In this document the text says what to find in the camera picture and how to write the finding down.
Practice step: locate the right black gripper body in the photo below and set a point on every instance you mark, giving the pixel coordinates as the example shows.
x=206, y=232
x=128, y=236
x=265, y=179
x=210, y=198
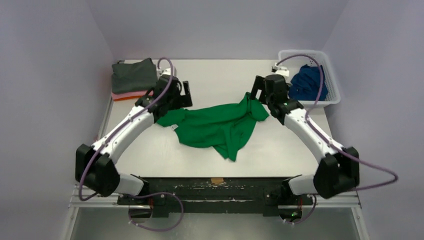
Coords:
x=260, y=91

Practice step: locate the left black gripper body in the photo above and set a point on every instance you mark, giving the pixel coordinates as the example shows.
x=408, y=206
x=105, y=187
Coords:
x=173, y=101

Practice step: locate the green t-shirt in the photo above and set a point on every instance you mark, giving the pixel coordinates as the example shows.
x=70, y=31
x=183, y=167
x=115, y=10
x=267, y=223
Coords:
x=227, y=127

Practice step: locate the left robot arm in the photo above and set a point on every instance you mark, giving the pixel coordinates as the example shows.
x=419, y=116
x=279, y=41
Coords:
x=95, y=164

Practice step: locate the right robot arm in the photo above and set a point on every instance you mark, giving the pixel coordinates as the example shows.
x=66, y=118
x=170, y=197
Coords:
x=336, y=172

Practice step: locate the blue crumpled t-shirt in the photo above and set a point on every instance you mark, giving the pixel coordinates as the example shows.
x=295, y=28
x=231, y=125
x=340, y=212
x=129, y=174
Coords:
x=305, y=84

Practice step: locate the white plastic basket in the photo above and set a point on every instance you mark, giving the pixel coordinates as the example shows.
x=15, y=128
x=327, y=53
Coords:
x=296, y=58

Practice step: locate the dark grey folded t-shirt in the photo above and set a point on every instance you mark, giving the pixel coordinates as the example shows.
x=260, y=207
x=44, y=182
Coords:
x=133, y=77

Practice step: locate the orange folded t-shirt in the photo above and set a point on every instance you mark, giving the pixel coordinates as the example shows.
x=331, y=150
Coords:
x=124, y=98

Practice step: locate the pink folded t-shirt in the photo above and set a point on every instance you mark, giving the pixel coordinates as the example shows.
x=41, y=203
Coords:
x=127, y=94

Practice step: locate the brown tape piece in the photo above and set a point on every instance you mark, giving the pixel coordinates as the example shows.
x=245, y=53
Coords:
x=217, y=180

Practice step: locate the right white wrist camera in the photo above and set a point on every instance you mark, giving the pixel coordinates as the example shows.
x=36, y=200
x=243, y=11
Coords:
x=280, y=70

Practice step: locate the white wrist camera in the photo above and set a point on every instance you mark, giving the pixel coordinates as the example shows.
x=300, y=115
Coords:
x=167, y=71
x=280, y=70

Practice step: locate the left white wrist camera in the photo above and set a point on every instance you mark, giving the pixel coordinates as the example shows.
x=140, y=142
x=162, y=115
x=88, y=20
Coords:
x=167, y=71

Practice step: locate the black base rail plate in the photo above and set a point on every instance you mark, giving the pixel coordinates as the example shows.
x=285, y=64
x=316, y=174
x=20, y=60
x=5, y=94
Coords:
x=238, y=195

